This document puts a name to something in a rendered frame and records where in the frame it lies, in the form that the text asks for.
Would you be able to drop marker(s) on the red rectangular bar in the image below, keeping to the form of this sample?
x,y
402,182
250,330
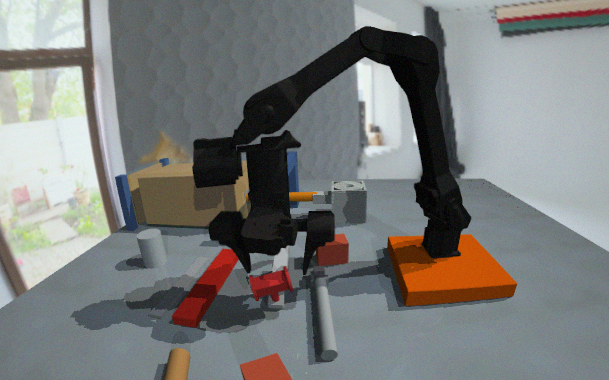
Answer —
x,y
195,305

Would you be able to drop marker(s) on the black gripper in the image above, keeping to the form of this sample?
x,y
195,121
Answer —
x,y
227,226

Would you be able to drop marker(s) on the black-headed mallet with wooden handle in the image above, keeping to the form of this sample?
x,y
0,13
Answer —
x,y
177,365

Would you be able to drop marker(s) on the blue rectangular frame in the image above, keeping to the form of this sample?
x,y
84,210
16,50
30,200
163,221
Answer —
x,y
292,165

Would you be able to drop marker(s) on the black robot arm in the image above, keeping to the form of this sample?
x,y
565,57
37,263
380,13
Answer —
x,y
414,63

